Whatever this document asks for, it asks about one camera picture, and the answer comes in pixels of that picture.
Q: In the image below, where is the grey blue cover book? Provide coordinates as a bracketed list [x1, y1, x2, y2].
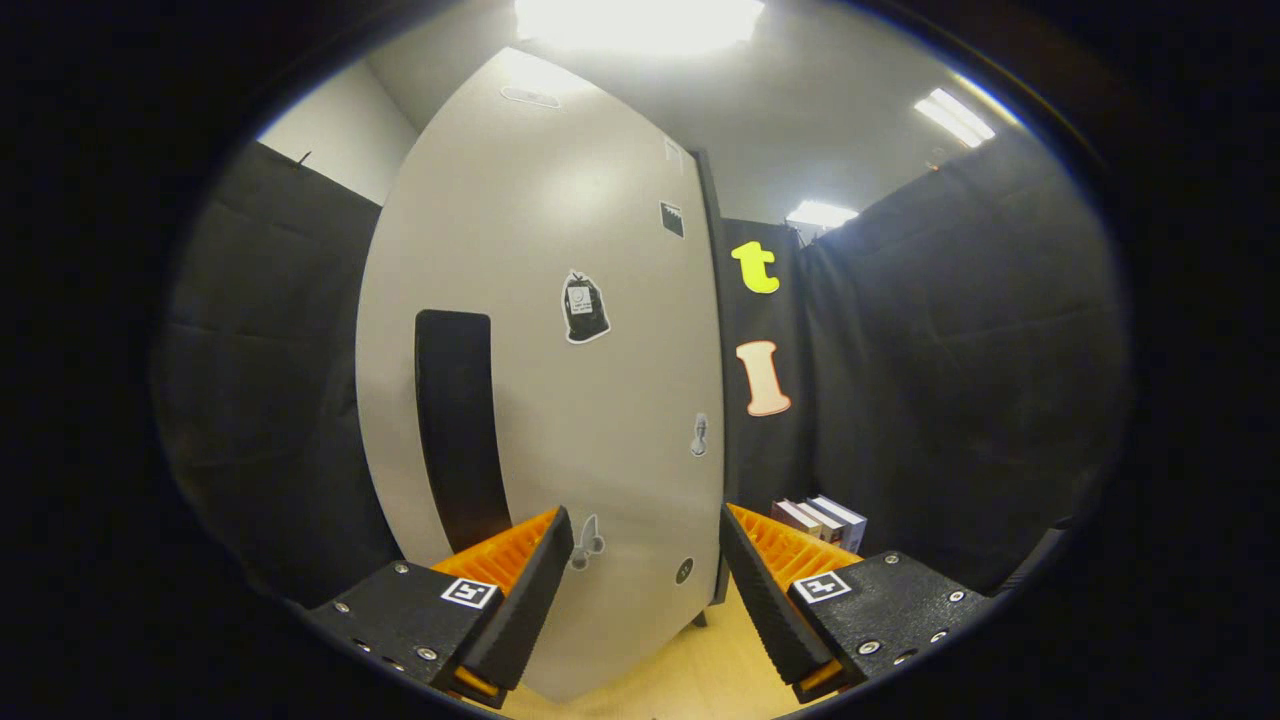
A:
[810, 495, 868, 555]

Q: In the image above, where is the beige cabinet door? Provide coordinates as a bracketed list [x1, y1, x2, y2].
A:
[355, 47, 726, 703]

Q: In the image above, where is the large bright ceiling light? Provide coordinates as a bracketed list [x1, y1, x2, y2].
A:
[515, 0, 766, 56]

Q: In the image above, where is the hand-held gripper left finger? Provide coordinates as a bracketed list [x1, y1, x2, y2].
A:
[305, 505, 576, 709]

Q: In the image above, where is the black door handle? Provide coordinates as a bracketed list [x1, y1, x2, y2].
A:
[415, 309, 513, 554]

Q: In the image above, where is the black backdrop cloth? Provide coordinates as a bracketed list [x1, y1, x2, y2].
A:
[150, 125, 1136, 606]

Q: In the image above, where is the white cover book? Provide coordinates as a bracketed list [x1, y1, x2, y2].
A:
[795, 498, 847, 546]

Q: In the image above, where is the dark grey cabinet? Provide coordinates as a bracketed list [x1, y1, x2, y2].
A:
[690, 148, 741, 629]

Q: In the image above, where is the small rectangular ceiling light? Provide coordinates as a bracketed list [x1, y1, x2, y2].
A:
[787, 200, 859, 229]

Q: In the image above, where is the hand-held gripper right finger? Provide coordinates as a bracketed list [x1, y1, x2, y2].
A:
[718, 503, 996, 703]

